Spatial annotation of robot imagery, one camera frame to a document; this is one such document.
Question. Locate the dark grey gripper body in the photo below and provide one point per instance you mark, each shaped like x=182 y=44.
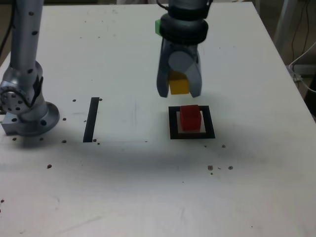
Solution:
x=182 y=47

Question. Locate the black tape square outline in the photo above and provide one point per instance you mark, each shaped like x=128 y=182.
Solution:
x=172 y=123

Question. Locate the black tape strip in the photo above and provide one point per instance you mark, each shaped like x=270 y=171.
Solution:
x=90 y=118

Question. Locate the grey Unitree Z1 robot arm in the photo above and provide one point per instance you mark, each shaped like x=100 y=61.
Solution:
x=24 y=37

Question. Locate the yellow cube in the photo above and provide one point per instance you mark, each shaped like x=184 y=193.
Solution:
x=179 y=86

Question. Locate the green cube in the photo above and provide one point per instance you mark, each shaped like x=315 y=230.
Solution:
x=157 y=26

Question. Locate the red cube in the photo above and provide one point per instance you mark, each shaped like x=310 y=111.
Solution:
x=189 y=121

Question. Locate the grey metal frame leg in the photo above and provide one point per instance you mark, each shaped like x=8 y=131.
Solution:
x=286 y=14

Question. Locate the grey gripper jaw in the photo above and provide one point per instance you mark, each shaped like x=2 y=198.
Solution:
x=181 y=61
x=162 y=74

